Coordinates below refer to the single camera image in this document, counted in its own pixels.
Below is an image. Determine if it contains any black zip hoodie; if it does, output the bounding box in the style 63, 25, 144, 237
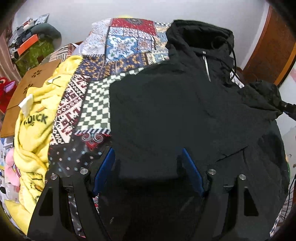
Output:
100, 20, 289, 240

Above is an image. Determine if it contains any brown wooden door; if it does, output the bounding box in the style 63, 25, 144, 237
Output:
242, 6, 295, 86

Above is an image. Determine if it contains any yellow printed garment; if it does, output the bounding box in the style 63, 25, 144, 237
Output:
5, 55, 82, 234

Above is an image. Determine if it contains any brown cardboard box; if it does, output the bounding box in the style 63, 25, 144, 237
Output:
1, 59, 61, 138

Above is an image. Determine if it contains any red plush toy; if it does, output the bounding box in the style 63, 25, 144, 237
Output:
0, 77, 17, 113

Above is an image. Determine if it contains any striped pink curtain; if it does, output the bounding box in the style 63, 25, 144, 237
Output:
0, 30, 21, 82

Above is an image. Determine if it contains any patchwork patterned bedspread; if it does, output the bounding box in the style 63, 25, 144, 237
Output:
47, 17, 292, 239

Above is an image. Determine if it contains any orange box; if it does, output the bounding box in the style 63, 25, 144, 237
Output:
17, 34, 39, 56

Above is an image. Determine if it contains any dark grey neck pillow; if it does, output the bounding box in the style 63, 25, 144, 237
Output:
31, 23, 62, 49

